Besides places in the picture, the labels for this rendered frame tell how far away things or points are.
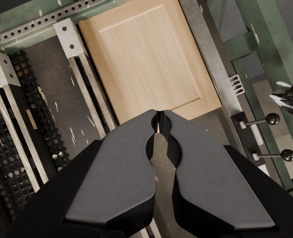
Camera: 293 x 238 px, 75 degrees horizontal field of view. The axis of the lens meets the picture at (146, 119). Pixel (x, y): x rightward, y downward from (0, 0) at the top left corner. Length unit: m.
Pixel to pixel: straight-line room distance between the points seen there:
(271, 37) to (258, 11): 0.10
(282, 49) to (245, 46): 0.13
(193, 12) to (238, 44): 0.23
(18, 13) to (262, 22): 0.86
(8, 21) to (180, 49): 0.62
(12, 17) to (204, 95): 0.73
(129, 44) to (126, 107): 0.23
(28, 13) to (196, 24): 0.59
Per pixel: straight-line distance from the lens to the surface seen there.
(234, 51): 0.87
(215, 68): 0.74
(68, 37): 0.75
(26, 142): 0.80
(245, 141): 0.76
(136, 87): 0.71
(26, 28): 0.84
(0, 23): 0.90
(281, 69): 0.86
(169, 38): 0.77
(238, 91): 0.80
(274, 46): 0.86
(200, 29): 0.77
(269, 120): 0.68
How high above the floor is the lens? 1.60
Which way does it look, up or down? 30 degrees down
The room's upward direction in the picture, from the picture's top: 157 degrees clockwise
